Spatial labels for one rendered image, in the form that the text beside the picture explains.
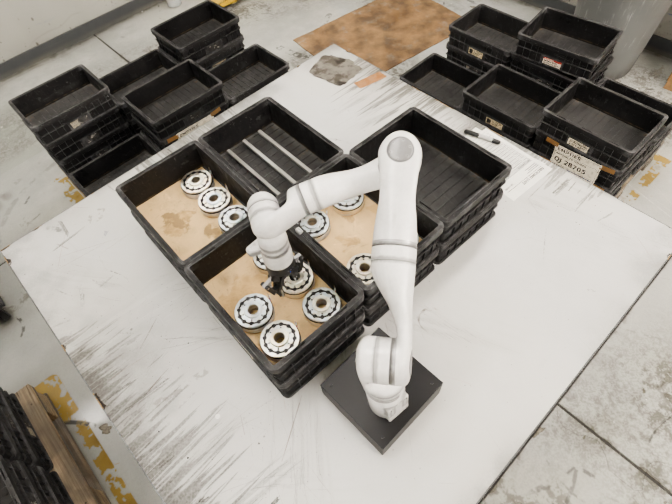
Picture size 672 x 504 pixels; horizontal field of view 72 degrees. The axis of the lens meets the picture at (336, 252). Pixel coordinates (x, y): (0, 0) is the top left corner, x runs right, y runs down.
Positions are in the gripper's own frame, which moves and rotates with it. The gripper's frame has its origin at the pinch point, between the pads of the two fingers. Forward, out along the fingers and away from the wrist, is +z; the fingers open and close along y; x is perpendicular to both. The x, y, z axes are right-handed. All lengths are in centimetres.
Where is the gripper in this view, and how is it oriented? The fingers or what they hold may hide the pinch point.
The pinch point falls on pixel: (287, 285)
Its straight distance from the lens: 128.1
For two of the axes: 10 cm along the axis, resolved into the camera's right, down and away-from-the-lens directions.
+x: -7.3, -5.4, 4.2
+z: 0.7, 5.5, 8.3
